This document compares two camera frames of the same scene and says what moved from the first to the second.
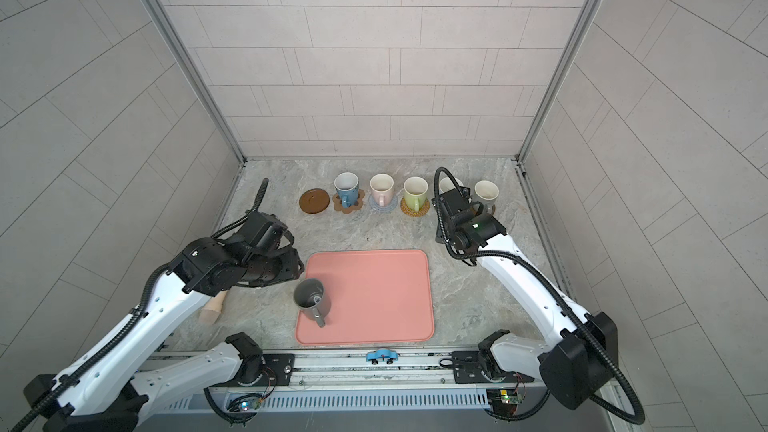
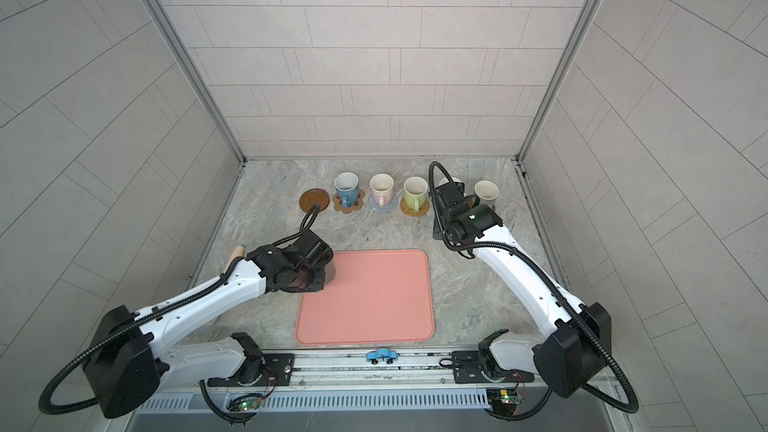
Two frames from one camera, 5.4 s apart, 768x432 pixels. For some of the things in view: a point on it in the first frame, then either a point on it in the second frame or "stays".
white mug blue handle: [446, 185] stays
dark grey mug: [312, 300] -> [330, 271]
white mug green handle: [415, 192] stays
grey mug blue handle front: [347, 187] stays
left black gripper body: [275, 267] -> [311, 278]
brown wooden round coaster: [314, 200] stays
